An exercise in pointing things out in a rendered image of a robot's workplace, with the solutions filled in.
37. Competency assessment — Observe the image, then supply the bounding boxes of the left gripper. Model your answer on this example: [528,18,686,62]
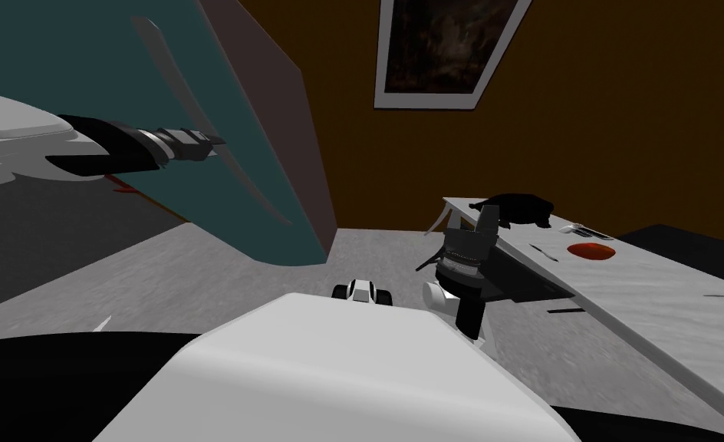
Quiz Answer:
[179,127,229,163]

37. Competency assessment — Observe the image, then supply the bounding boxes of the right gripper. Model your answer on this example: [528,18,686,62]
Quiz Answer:
[444,205,502,262]

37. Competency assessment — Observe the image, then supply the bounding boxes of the black rounded object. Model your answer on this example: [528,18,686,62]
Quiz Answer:
[468,193,555,233]

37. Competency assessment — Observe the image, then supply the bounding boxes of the grey knife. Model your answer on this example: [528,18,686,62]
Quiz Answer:
[528,242,560,264]

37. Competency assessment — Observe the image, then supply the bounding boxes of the teal cupboard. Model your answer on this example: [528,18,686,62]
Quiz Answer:
[0,0,339,268]

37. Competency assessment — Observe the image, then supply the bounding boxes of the white and black remote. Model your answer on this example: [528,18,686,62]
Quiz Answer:
[558,223,615,242]

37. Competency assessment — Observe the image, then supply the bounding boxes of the red plate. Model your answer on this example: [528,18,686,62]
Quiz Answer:
[567,242,617,262]

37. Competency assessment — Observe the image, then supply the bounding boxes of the teal cupboard door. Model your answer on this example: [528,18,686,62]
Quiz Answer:
[0,0,329,268]

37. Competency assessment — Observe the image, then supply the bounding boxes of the white-framed dark picture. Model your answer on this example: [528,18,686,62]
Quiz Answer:
[374,0,533,112]

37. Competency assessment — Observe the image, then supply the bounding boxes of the white table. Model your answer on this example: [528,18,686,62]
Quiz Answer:
[424,196,724,438]

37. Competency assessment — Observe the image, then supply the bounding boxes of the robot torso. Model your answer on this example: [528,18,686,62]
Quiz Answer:
[91,279,579,442]

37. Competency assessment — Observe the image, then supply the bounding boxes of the grey long bar handle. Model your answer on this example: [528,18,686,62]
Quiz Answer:
[130,16,294,227]

